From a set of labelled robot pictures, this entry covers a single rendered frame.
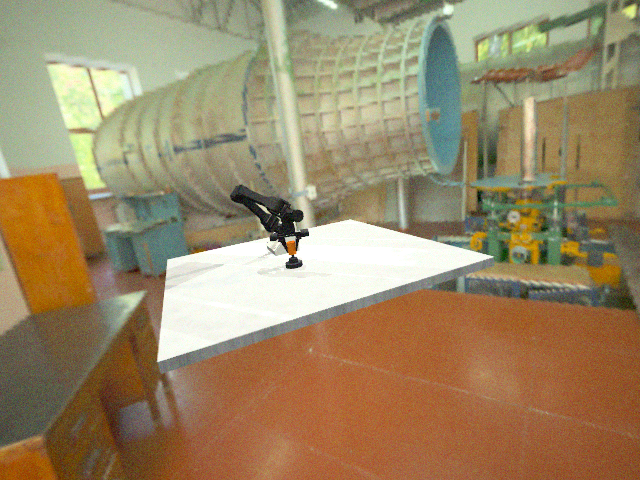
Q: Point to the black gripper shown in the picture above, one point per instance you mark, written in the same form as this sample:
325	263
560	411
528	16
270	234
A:
288	229

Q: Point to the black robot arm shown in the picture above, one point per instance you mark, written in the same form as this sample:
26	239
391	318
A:
249	198

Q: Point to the grey round pedestal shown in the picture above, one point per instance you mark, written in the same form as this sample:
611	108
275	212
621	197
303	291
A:
293	262

